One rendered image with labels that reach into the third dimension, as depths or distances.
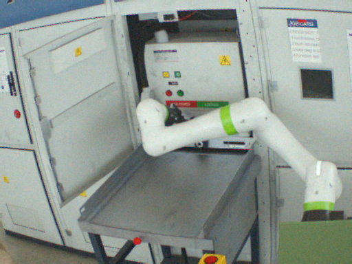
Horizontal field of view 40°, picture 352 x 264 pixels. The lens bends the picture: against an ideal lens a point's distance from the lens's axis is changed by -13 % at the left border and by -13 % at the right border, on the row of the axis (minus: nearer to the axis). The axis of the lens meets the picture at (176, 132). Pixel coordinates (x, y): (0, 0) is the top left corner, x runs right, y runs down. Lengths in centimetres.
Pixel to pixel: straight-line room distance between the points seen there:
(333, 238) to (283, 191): 90
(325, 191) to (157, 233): 70
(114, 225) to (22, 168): 131
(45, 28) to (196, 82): 88
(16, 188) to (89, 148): 111
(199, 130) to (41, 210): 165
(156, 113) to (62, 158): 50
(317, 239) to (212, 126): 68
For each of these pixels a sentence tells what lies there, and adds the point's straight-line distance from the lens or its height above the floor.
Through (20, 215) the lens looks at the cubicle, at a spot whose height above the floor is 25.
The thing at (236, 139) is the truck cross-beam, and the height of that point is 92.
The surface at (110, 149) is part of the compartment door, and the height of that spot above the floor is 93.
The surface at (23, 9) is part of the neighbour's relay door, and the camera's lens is 270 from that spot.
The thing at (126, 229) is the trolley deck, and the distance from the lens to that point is 215.
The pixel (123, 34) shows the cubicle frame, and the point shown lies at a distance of 256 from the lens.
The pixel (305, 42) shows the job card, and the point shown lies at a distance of 224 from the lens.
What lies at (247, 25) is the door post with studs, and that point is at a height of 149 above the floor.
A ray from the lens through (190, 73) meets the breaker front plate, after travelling 253.
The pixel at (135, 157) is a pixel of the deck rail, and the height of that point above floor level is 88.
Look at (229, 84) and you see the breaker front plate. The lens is 248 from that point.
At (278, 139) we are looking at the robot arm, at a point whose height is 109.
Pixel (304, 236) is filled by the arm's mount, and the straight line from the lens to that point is 174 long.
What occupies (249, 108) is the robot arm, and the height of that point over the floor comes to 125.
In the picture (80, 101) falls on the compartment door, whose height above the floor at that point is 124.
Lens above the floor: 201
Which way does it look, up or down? 24 degrees down
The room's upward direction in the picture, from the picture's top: 9 degrees counter-clockwise
